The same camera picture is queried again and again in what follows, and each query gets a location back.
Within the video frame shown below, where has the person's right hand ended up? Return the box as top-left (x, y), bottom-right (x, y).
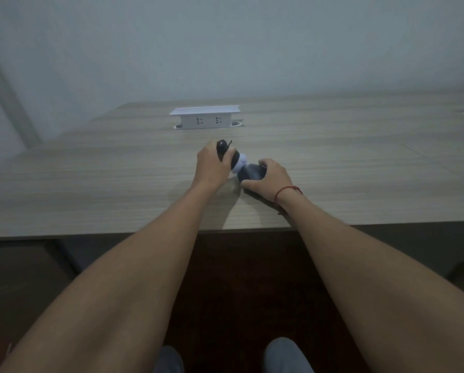
top-left (240, 158), bottom-right (295, 205)

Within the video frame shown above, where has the person's left hand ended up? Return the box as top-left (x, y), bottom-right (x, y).
top-left (192, 140), bottom-right (239, 191)

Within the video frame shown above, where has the dark grey round part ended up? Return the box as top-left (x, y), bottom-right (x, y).
top-left (237, 163), bottom-right (269, 199)

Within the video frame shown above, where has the black and white handheld device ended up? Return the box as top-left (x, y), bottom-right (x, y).
top-left (216, 139), bottom-right (252, 176)

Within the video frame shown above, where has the person's right forearm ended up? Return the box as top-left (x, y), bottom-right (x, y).
top-left (275, 189), bottom-right (464, 373)

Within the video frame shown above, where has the person's left forearm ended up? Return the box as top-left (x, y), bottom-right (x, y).
top-left (0, 182), bottom-right (222, 373)

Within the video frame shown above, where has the white pop-up socket box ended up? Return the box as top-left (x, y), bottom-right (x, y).
top-left (169, 105), bottom-right (244, 130)

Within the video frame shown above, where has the person's right leg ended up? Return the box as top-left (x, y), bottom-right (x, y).
top-left (263, 337), bottom-right (315, 373)

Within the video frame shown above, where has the person's leg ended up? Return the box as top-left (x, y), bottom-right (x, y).
top-left (153, 346), bottom-right (184, 373)
top-left (263, 337), bottom-right (315, 373)

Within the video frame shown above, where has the dark desk leg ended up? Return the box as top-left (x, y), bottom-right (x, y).
top-left (45, 238), bottom-right (82, 277)

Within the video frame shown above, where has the person's left leg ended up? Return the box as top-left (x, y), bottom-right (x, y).
top-left (153, 346), bottom-right (184, 373)

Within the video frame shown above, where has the red string bracelet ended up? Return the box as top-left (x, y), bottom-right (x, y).
top-left (274, 185), bottom-right (304, 205)

